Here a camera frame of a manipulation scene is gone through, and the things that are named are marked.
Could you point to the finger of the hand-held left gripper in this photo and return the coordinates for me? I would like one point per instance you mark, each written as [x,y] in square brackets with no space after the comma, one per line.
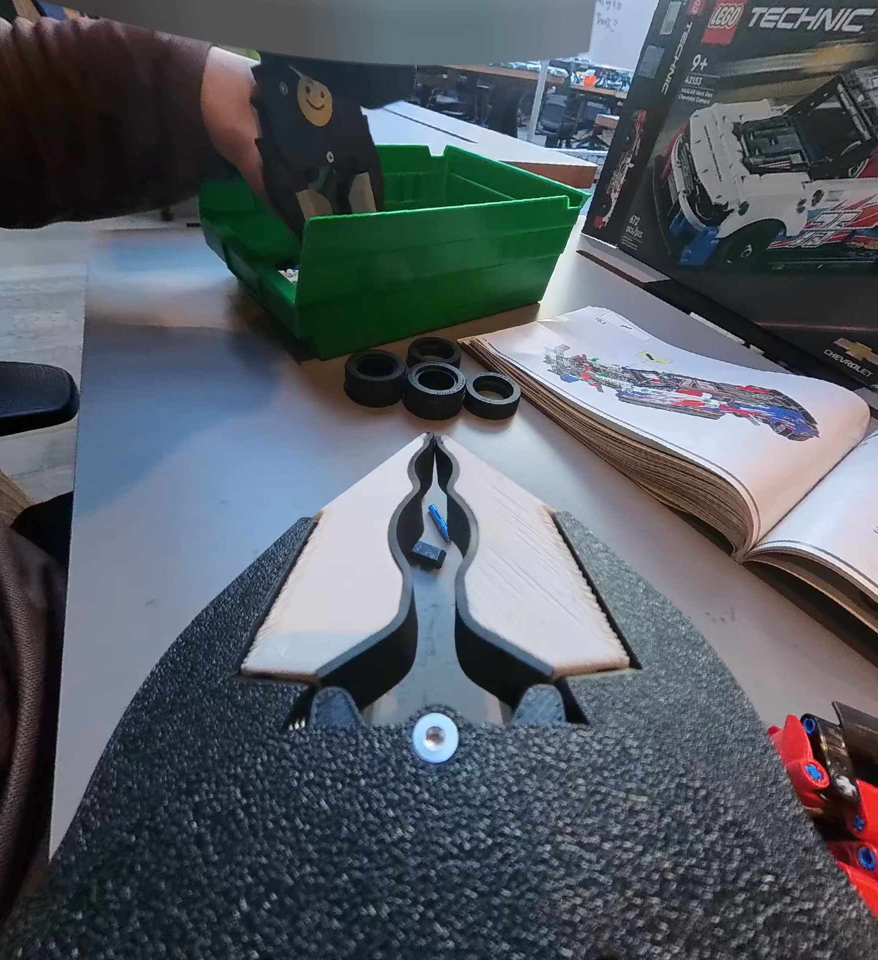
[364,193]
[315,202]

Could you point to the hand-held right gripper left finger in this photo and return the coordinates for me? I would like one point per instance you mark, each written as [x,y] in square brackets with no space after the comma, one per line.
[326,592]

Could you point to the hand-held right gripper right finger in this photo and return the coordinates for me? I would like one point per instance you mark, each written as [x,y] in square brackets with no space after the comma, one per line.
[544,592]

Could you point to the green plastic bin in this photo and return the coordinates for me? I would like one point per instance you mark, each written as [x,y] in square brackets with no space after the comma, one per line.
[424,270]

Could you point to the small black toy brick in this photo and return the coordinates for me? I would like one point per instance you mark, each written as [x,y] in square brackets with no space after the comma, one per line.
[428,556]

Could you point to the blue toy connector pin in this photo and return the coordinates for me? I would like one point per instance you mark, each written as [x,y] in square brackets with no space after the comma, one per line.
[439,523]

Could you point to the person's left forearm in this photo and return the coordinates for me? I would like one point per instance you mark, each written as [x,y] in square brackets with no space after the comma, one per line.
[71,127]

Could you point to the grey desk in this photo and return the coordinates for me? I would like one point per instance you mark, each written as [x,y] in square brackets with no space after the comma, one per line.
[184,487]

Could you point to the person's left hand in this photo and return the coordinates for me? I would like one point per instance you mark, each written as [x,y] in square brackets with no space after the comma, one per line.
[233,105]

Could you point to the white table with wooden edge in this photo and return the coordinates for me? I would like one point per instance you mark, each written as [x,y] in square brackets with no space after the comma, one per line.
[484,146]

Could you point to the black rubber toy tire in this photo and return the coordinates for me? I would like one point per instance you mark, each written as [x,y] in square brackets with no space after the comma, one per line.
[418,352]
[476,405]
[375,379]
[416,397]

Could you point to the open instruction booklet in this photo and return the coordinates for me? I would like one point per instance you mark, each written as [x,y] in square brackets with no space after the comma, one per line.
[708,435]

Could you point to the whiteboard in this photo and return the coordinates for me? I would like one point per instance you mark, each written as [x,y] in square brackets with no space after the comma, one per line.
[622,30]

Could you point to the black chair armrest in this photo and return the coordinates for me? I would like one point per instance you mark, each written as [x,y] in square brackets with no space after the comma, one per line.
[11,397]

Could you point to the toy car set box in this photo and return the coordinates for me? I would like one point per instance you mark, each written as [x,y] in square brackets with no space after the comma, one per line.
[783,285]

